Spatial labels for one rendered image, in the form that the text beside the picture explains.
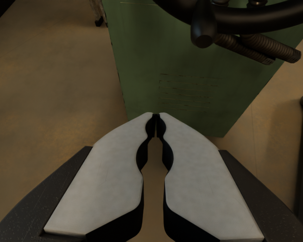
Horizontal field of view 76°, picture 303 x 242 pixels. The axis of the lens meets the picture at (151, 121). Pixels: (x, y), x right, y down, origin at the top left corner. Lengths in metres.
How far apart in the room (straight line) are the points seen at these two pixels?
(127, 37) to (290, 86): 0.99
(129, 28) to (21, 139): 0.76
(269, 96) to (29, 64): 1.33
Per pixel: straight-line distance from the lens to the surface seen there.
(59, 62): 1.29
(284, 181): 1.01
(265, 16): 0.27
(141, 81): 0.62
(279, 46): 0.41
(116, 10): 0.49
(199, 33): 0.20
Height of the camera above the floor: 0.82
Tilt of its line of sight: 61 degrees down
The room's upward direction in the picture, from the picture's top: straight up
